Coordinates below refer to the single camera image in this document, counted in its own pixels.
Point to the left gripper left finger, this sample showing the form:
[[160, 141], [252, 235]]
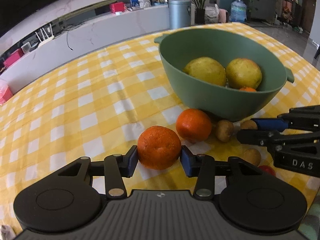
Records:
[[117, 167]]

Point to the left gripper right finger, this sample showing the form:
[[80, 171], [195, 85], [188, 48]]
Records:
[[202, 167]]

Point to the mandarin orange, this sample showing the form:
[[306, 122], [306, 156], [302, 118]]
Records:
[[158, 147], [193, 125]]

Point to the brown kiwi fruit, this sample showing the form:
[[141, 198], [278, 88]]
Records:
[[224, 130]]

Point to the brown kiwi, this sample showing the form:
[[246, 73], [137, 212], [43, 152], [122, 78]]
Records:
[[248, 124], [252, 156]]

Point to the large orange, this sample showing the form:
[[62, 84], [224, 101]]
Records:
[[247, 89]]

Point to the red cherry tomato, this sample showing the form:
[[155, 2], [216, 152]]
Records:
[[267, 170]]

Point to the yellow checkered tablecloth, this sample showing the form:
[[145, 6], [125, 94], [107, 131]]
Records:
[[100, 104]]

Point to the red-yellow apple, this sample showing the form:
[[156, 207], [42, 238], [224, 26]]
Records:
[[242, 73]]

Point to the yellow-green pear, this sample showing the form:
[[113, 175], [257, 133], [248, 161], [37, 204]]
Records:
[[206, 69]]

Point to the green colander bowl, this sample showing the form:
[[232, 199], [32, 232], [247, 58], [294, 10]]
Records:
[[177, 49]]

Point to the pink tissue pack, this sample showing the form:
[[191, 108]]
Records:
[[5, 92]]

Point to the blue water jug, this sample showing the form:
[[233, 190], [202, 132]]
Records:
[[238, 11]]

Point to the white tv console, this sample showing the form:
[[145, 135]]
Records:
[[90, 36]]

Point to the white wifi router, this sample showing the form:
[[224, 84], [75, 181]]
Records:
[[44, 35]]

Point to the pink box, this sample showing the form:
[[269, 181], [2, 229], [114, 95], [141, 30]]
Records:
[[15, 56]]

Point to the grey metal trash bin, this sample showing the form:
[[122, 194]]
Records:
[[179, 13]]

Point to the red box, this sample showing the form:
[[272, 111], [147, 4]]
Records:
[[117, 7]]

